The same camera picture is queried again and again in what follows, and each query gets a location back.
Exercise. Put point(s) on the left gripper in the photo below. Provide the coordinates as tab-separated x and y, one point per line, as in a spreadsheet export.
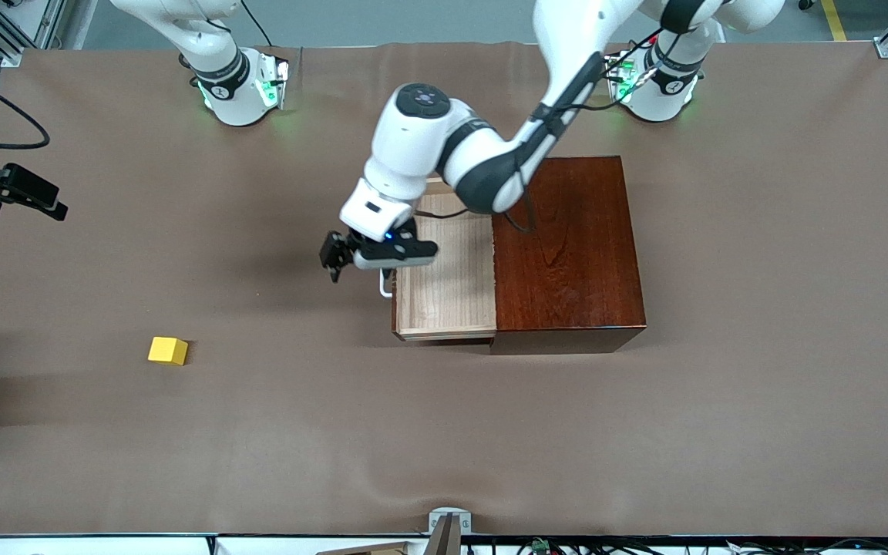
346	247

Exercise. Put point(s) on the yellow block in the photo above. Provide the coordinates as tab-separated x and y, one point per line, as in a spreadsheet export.
167	351

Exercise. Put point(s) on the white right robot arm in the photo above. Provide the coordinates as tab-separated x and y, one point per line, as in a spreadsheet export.
232	92

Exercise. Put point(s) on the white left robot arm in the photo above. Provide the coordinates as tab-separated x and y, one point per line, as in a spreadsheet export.
482	166

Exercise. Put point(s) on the dark wooden drawer cabinet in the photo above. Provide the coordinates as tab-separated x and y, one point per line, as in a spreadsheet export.
575	270

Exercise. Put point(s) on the brown table mat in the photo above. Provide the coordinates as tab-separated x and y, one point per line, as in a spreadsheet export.
259	432

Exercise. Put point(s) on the tan wooden board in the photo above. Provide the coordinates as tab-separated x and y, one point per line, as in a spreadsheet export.
367	549

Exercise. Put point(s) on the grey metal bracket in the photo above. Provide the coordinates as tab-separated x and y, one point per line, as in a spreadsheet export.
449	528

